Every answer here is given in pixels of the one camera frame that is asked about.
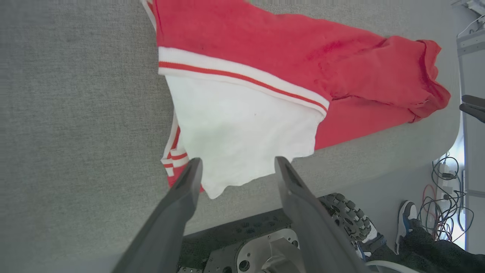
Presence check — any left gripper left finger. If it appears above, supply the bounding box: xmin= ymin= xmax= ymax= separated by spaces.
xmin=112 ymin=157 xmax=203 ymax=273

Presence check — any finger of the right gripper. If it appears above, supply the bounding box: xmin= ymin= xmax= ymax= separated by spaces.
xmin=459 ymin=104 xmax=485 ymax=123
xmin=462 ymin=95 xmax=485 ymax=111

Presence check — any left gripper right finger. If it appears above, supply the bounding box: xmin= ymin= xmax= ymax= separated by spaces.
xmin=275 ymin=156 xmax=372 ymax=273

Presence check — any red and white garment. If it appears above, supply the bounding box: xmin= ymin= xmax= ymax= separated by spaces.
xmin=140 ymin=0 xmax=451 ymax=199

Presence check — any white cabinet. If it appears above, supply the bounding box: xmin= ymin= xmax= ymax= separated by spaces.
xmin=457 ymin=27 xmax=485 ymax=254

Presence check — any white and blue shoe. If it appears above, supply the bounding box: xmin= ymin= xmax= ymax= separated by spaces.
xmin=395 ymin=200 xmax=419 ymax=254
xmin=350 ymin=222 xmax=388 ymax=262

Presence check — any white power strip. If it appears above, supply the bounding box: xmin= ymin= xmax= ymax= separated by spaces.
xmin=436 ymin=163 xmax=461 ymax=198

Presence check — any dark trouser leg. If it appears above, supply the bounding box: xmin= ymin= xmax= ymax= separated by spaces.
xmin=364 ymin=220 xmax=485 ymax=273

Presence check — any grey fabric sofa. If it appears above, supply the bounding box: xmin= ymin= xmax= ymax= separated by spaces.
xmin=0 ymin=0 xmax=461 ymax=273

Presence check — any silver metal base bracket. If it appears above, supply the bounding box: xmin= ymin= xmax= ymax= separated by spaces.
xmin=237 ymin=229 xmax=304 ymax=273

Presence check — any black floor cable tangle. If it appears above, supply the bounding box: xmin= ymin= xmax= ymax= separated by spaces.
xmin=419 ymin=152 xmax=475 ymax=243

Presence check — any red floor cable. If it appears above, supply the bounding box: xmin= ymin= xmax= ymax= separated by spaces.
xmin=422 ymin=184 xmax=447 ymax=240

